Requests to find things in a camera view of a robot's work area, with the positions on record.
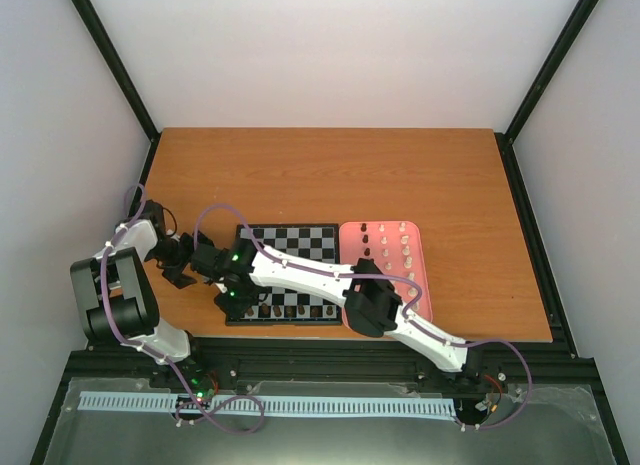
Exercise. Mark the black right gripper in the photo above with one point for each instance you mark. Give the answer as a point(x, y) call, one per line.
point(236, 313)

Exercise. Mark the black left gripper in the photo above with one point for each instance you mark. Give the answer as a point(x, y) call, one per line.
point(176, 277)

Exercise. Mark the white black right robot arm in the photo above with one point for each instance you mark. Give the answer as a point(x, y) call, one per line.
point(369, 302)

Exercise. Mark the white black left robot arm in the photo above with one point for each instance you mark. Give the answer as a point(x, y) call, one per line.
point(114, 296)

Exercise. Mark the black white chess board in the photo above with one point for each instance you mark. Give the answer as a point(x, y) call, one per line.
point(308, 242)

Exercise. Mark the pink plastic tray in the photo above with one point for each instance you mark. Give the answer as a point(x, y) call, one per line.
point(394, 253)

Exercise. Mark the light blue cable duct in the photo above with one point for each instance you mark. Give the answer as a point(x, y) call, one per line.
point(273, 406)

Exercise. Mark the black aluminium frame rail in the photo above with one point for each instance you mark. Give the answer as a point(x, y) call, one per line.
point(239, 363)

